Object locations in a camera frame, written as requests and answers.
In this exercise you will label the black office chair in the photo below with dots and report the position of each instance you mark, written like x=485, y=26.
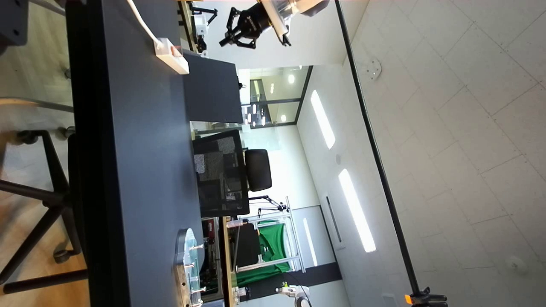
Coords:
x=258, y=169

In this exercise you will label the round white ceiling detector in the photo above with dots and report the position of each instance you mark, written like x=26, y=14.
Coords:
x=374, y=68

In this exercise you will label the black cabinet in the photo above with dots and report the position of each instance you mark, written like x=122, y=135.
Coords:
x=214, y=87

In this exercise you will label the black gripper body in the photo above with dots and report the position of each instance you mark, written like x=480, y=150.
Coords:
x=251, y=21

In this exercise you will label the orange black clamp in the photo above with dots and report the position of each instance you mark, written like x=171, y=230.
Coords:
x=427, y=299

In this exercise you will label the black framed glass partition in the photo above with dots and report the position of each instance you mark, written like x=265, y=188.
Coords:
x=279, y=85

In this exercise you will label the grey box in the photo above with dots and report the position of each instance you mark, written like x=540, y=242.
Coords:
x=12, y=19

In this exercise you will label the white metal frame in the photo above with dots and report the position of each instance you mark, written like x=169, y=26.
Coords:
x=296, y=239

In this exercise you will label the white power strip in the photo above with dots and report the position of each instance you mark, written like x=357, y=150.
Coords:
x=171, y=55

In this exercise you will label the black ceiling track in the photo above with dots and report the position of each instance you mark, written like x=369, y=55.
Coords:
x=376, y=143

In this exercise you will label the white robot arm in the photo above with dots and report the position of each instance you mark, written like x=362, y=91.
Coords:
x=279, y=14

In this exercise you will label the long ceiling light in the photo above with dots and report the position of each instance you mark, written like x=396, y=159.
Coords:
x=323, y=118
x=357, y=210

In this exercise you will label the green crate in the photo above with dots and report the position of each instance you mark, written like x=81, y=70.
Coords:
x=272, y=244

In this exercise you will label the round metal mounting plate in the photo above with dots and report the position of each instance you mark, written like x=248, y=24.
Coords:
x=188, y=256

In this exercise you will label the black partition screen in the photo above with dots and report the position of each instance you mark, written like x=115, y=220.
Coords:
x=222, y=181

